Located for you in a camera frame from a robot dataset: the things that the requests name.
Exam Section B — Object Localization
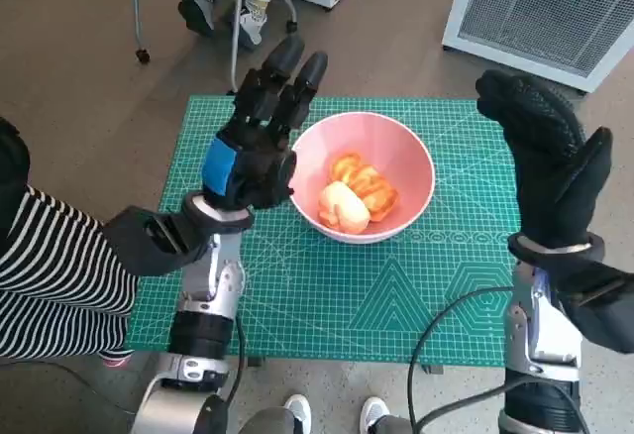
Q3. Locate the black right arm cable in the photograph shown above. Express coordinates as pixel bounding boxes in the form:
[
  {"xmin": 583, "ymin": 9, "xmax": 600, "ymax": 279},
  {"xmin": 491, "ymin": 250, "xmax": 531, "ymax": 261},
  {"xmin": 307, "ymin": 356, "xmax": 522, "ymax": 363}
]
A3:
[{"xmin": 405, "ymin": 285, "xmax": 516, "ymax": 434}]

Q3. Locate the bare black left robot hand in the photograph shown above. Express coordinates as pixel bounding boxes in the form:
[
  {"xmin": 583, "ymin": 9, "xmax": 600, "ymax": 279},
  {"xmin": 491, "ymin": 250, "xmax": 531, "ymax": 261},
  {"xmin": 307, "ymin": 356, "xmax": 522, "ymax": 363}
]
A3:
[{"xmin": 200, "ymin": 35, "xmax": 329, "ymax": 212}]

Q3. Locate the person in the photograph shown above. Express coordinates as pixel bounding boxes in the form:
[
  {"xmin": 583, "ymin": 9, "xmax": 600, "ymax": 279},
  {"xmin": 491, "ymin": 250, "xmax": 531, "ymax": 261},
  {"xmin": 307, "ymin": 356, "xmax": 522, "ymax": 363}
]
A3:
[
  {"xmin": 177, "ymin": 0, "xmax": 293, "ymax": 49},
  {"xmin": 0, "ymin": 116, "xmax": 141, "ymax": 369}
]

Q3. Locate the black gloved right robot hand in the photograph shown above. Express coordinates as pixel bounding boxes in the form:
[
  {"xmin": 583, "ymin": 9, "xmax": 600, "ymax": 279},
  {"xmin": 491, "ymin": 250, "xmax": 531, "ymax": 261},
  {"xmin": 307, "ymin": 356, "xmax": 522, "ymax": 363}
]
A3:
[{"xmin": 475, "ymin": 68, "xmax": 614, "ymax": 252}]

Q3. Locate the white shoe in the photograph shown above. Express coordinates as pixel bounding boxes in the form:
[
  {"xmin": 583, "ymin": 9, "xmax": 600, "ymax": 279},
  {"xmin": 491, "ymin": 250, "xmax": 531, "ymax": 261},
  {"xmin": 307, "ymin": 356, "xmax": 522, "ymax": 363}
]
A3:
[
  {"xmin": 359, "ymin": 394, "xmax": 390, "ymax": 434},
  {"xmin": 282, "ymin": 392, "xmax": 313, "ymax": 434}
]

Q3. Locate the pink bowl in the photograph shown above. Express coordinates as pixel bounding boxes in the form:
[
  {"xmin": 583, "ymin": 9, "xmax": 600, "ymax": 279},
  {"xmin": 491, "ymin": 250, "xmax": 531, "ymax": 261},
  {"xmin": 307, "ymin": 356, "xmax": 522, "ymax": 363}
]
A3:
[{"xmin": 287, "ymin": 111, "xmax": 437, "ymax": 246}]

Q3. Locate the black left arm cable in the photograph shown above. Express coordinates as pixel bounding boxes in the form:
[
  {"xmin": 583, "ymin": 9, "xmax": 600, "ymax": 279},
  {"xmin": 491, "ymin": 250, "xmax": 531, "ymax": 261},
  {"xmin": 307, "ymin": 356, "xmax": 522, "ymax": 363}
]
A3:
[{"xmin": 217, "ymin": 314, "xmax": 247, "ymax": 405}]

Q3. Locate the large white mesh cabinet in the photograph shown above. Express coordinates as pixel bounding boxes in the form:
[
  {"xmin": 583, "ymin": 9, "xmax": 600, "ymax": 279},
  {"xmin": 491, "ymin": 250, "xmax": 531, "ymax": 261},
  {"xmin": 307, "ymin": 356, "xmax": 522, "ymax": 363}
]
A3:
[{"xmin": 441, "ymin": 0, "xmax": 634, "ymax": 93}]

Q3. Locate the long braided bread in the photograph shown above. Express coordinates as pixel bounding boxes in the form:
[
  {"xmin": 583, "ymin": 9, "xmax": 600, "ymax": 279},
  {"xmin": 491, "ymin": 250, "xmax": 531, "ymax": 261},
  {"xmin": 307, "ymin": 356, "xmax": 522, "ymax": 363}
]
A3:
[{"xmin": 330, "ymin": 153, "xmax": 400, "ymax": 222}]

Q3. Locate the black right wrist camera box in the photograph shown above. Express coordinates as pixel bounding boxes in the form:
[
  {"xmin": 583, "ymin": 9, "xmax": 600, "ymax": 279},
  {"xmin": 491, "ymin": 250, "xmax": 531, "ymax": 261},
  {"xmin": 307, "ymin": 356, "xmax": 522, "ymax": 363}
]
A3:
[{"xmin": 554, "ymin": 260, "xmax": 634, "ymax": 355}]

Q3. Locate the round bread bun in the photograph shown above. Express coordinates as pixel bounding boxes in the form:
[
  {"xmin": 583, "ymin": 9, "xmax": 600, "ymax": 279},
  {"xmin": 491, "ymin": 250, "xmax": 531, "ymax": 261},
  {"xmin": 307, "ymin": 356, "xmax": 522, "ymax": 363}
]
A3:
[{"xmin": 316, "ymin": 180, "xmax": 371, "ymax": 234}]

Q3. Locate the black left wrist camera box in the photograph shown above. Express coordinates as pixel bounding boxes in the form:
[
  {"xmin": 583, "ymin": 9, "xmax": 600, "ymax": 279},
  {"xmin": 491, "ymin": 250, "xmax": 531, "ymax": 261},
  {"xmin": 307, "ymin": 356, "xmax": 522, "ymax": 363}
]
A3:
[{"xmin": 102, "ymin": 205, "xmax": 214, "ymax": 277}]

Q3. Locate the green cutting mat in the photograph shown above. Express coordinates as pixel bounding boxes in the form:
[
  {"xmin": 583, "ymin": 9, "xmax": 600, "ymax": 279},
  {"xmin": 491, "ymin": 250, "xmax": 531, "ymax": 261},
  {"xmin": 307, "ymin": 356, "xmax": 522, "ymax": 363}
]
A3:
[{"xmin": 123, "ymin": 95, "xmax": 520, "ymax": 369}]

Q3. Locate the grey leg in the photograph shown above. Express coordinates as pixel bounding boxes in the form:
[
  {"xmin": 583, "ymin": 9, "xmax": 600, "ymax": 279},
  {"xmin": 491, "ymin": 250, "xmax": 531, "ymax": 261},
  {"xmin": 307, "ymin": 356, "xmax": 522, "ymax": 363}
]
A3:
[
  {"xmin": 239, "ymin": 407, "xmax": 298, "ymax": 434},
  {"xmin": 369, "ymin": 414, "xmax": 422, "ymax": 434}
]

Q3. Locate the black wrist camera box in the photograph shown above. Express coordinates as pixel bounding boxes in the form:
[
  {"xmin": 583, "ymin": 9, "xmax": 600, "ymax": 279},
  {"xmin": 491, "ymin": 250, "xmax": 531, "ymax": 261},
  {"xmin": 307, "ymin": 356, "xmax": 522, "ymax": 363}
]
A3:
[
  {"xmin": 554, "ymin": 260, "xmax": 634, "ymax": 355},
  {"xmin": 102, "ymin": 205, "xmax": 214, "ymax": 277}
]

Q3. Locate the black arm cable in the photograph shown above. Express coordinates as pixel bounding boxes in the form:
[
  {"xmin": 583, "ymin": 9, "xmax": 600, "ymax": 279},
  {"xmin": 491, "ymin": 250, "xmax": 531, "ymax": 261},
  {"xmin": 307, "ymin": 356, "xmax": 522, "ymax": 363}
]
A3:
[
  {"xmin": 405, "ymin": 285, "xmax": 516, "ymax": 434},
  {"xmin": 217, "ymin": 314, "xmax": 247, "ymax": 405}
]

